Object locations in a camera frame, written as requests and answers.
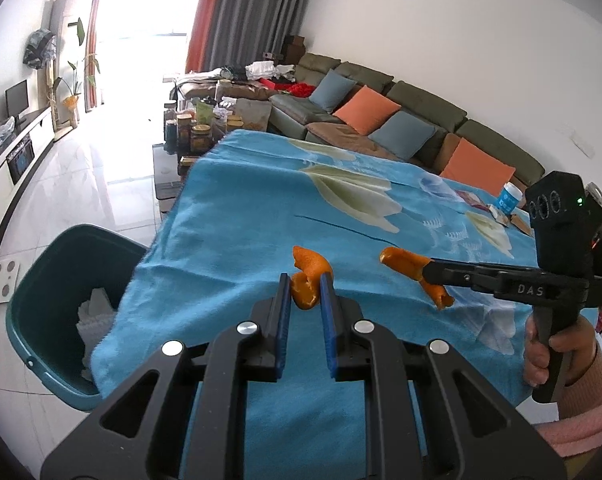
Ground orange cushion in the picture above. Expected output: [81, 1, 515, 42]
[333, 85, 402, 136]
[438, 137, 516, 196]

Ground dark glass coffee table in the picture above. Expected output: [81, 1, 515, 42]
[152, 95, 274, 211]

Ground pile of white clothes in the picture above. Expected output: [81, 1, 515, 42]
[245, 60, 296, 81]

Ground blue floral printed blanket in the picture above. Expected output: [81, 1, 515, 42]
[88, 129, 594, 480]

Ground white wall switch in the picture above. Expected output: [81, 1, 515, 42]
[568, 130, 596, 158]

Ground long orange peel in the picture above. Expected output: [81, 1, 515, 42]
[379, 246, 456, 309]

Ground tall large-leaf potted plant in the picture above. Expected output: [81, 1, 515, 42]
[53, 17, 104, 126]

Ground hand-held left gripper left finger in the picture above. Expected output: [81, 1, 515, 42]
[40, 272, 292, 480]

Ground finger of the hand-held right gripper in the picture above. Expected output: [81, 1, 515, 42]
[421, 257, 512, 302]

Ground white standing air conditioner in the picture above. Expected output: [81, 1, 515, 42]
[51, 0, 96, 133]

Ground black monitor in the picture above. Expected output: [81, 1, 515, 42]
[5, 80, 30, 128]

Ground blue-grey cushion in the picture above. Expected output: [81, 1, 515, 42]
[310, 69, 358, 113]
[368, 110, 436, 161]

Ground green brown sectional sofa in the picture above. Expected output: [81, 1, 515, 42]
[173, 52, 546, 196]

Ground curled orange peel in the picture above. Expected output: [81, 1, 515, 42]
[290, 245, 334, 311]

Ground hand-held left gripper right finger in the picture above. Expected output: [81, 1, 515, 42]
[319, 272, 568, 480]

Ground white black TV cabinet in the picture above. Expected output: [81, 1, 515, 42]
[0, 105, 56, 261]

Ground covered standing fan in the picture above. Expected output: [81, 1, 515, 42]
[23, 27, 59, 133]

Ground person's right forearm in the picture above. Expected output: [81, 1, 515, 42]
[536, 345, 602, 458]

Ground teal plastic bin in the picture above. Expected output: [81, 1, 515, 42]
[6, 223, 149, 413]

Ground red flat packet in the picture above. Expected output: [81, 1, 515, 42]
[456, 191, 489, 209]

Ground brown cardboard boxes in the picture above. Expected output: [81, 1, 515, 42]
[281, 35, 309, 63]

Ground narrow orange grey curtain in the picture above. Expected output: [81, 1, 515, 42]
[83, 35, 104, 111]

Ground stack of white paper napkins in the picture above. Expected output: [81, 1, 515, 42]
[76, 286, 120, 382]

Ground red cloth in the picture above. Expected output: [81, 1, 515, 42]
[261, 77, 316, 98]

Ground blue white paper cup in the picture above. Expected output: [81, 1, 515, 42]
[496, 183, 524, 213]

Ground person's right hand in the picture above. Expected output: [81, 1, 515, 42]
[523, 316, 599, 403]

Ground wide orange grey curtain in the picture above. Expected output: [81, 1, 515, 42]
[186, 0, 316, 73]

